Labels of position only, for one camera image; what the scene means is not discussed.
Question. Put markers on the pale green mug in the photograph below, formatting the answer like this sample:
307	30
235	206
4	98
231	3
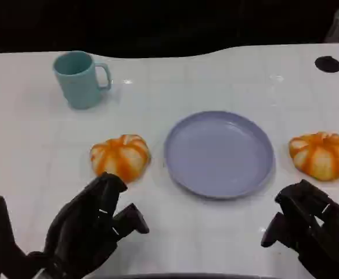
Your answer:
79	87

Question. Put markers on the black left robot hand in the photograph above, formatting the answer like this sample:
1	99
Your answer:
82	226

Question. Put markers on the orange and white bread roll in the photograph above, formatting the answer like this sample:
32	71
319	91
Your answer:
120	155
320	157

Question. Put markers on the lilac plate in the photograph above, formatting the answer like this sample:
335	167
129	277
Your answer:
219	154

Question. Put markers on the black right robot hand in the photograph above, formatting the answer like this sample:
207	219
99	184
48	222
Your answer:
317	226

